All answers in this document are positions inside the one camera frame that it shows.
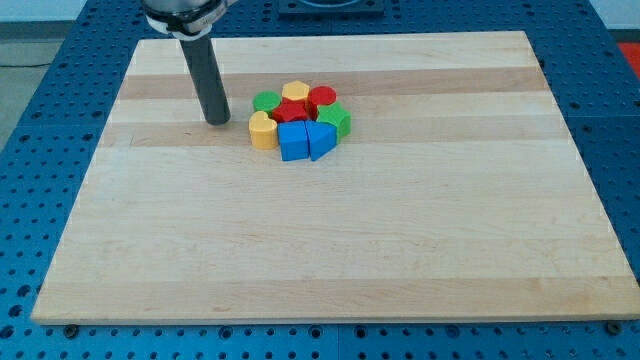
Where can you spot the red star block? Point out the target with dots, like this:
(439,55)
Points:
(289,112)

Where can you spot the blue cube block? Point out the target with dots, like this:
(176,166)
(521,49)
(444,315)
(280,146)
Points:
(293,140)

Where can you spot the blue triangle block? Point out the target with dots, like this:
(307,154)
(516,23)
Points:
(322,138)

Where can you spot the red cylinder block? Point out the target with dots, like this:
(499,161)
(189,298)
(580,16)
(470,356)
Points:
(319,96)

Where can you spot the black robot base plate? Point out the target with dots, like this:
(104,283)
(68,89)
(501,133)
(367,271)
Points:
(331,7)

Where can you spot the green cylinder block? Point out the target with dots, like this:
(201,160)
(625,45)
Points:
(266,101)

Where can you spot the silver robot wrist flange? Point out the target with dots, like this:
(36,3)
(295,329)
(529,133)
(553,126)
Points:
(185,20)

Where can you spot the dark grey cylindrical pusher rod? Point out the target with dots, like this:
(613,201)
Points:
(206,77)

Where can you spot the yellow hexagon block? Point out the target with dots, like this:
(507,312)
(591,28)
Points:
(295,92)

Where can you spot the wooden board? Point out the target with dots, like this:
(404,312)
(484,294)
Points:
(458,196)

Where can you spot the green pentagon block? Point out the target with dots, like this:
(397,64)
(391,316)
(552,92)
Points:
(335,114)

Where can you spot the yellow heart block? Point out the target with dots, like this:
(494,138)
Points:
(263,131)

